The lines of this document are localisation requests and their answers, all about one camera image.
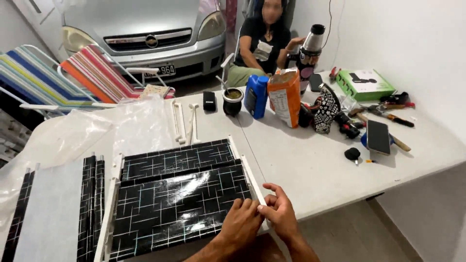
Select person's right hand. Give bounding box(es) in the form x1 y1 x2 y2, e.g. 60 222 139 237
257 183 301 243

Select person's left hand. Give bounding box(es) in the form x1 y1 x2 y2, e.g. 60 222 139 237
214 198 265 252

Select black patterned white-framed shelf panel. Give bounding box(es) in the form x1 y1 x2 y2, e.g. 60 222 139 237
94 154 269 262
116 135 241 182

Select black round knob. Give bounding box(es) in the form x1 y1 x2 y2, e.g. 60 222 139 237
344 147 361 162

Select black red power tool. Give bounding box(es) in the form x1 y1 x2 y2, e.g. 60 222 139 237
298 101 318 129

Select black tool attachments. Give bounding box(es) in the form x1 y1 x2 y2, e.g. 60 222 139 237
334 111 366 140

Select black white patterned pouch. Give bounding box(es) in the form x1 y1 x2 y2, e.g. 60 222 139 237
313 83 342 134

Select orange paper packet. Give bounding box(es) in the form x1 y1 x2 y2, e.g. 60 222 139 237
267 67 302 129

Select smartphone with dark screen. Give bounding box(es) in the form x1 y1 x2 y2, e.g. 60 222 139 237
366 120 391 156

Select blue plastic bottle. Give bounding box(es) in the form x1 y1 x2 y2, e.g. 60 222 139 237
243 74 270 120

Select black mate cup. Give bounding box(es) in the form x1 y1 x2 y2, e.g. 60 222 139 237
222 87 244 117

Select small black case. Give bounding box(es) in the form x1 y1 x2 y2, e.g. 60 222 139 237
202 91 217 112

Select small clear plastic bag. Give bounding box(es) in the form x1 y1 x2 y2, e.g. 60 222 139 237
340 95 358 112

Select clear plastic wrapping sheet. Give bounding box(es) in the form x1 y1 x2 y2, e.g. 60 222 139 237
0 95 176 228

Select metal mate straw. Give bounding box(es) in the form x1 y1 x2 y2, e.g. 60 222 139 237
216 75 231 96

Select narrow black patterned fabric panel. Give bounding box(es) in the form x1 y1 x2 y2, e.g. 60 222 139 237
0 168 37 262
76 155 106 262

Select green and white box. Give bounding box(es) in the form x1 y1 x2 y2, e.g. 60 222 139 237
335 69 397 102

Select small patterned notebook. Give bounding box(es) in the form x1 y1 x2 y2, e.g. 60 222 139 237
139 84 171 100

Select white plastic chair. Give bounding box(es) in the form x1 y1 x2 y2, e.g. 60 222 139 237
220 25 244 90

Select steel and black thermos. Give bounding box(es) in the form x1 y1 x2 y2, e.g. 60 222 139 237
288 24 327 96

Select red striped folding chair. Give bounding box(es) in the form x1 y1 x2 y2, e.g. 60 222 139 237
58 44 176 104

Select silver car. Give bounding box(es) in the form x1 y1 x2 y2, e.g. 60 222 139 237
60 0 227 85

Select blue striped folding chair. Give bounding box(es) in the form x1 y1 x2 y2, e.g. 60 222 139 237
0 44 117 121

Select white plastic frame rail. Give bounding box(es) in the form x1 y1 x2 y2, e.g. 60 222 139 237
171 101 187 144
186 103 201 146

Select wooden handled hammer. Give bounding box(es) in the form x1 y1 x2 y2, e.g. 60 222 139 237
348 107 412 153

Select black hanging cable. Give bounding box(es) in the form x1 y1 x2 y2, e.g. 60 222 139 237
322 0 334 50

